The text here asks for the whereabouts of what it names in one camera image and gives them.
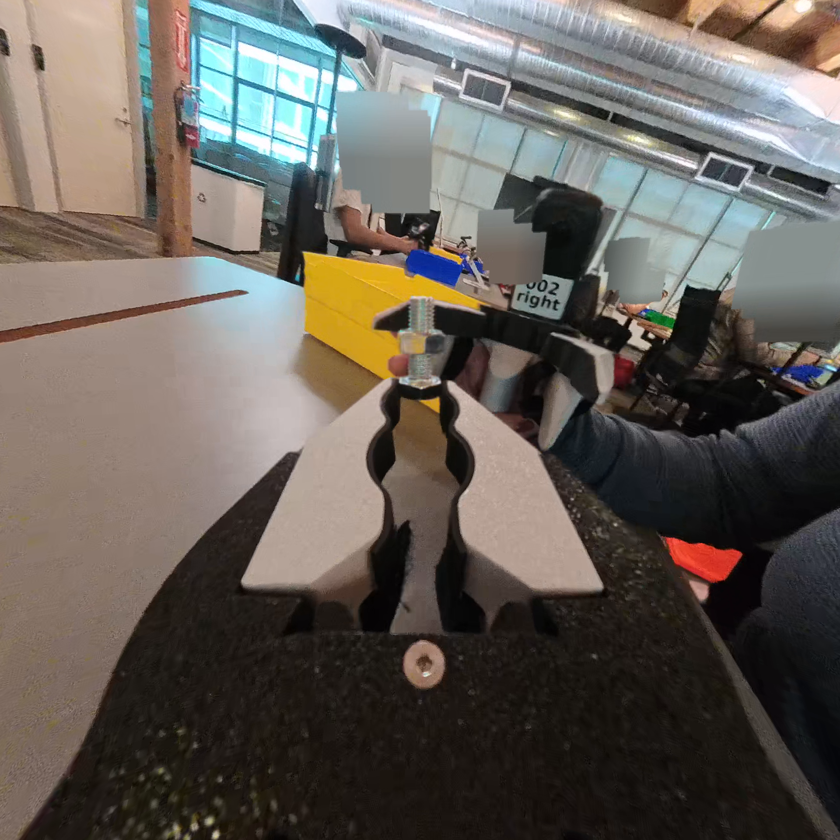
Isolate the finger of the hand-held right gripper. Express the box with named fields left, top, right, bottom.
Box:
left=538, top=331, right=616, bottom=454
left=373, top=303, right=490, bottom=342

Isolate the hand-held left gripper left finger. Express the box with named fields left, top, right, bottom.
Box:
left=241, top=379, right=413, bottom=611

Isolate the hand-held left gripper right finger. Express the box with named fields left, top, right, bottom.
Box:
left=438, top=382, right=605, bottom=621

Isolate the silver hex bolt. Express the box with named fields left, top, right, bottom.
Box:
left=395, top=297, right=444, bottom=391

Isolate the yellow plastic bin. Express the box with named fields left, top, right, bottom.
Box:
left=302, top=251, right=490, bottom=416

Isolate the person's right forearm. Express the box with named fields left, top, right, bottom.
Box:
left=548, top=387, right=840, bottom=546

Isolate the person's right hand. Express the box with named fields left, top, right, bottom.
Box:
left=387, top=340, right=542, bottom=442

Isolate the blue plastic bin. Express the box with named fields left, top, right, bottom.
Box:
left=406, top=248, right=463, bottom=286

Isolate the black office chair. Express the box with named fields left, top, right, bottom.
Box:
left=646, top=285, right=723, bottom=421

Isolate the white air vent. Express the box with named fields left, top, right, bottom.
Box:
left=459, top=67, right=511, bottom=109
left=696, top=152, right=754, bottom=193

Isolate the black high-back chair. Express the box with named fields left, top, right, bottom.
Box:
left=277, top=163, right=329, bottom=284

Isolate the orange red cloth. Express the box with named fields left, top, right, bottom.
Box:
left=663, top=537, right=744, bottom=585

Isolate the white recycling bin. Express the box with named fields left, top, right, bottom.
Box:
left=190, top=164, right=266, bottom=253

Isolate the black floor lamp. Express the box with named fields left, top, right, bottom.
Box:
left=314, top=23, right=367, bottom=172

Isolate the operator's arm in grey sleeve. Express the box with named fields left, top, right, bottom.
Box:
left=728, top=525, right=840, bottom=821

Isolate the red fire extinguisher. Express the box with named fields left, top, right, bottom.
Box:
left=174, top=82, right=201, bottom=148

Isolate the cream door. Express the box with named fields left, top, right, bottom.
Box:
left=0, top=0, right=37, bottom=211
left=26, top=0, right=147, bottom=217

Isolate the wooden post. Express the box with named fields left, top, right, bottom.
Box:
left=147, top=0, right=194, bottom=258

